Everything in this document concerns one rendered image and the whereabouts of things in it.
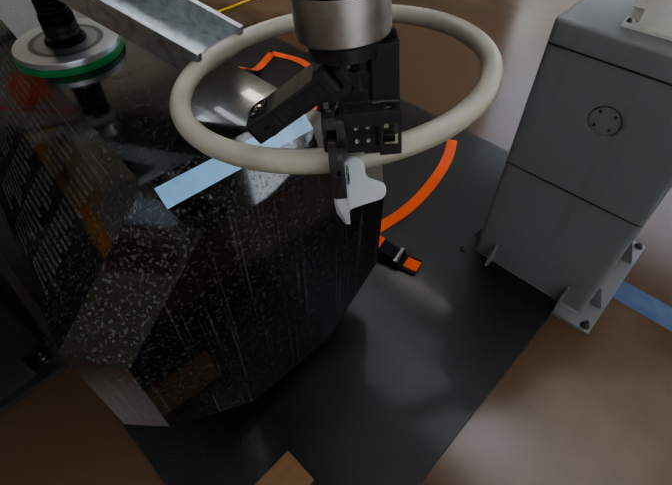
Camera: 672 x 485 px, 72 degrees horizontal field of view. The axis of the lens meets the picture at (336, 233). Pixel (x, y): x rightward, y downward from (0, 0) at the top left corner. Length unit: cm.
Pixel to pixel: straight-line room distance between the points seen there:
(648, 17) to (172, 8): 98
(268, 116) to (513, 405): 119
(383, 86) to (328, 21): 9
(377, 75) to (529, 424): 119
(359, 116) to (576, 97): 91
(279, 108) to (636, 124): 97
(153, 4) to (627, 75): 100
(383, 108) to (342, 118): 4
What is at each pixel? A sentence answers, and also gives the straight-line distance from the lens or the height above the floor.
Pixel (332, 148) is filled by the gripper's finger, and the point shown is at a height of 102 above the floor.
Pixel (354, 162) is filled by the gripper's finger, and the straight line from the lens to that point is 51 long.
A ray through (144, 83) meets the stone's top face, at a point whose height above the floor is 82.
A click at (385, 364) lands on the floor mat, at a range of 145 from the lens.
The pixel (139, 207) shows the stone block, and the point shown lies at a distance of 80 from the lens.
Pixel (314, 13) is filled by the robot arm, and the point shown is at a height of 115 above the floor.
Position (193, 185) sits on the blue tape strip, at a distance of 80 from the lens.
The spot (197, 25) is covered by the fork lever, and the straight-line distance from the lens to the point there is 96.
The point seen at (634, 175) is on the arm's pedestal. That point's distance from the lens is 137.
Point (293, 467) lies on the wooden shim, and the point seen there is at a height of 3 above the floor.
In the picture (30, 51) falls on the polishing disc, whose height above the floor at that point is 85.
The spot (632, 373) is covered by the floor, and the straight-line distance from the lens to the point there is 170.
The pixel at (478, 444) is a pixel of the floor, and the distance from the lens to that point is 143.
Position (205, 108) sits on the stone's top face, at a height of 82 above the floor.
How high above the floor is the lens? 131
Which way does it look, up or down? 48 degrees down
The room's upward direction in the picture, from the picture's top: straight up
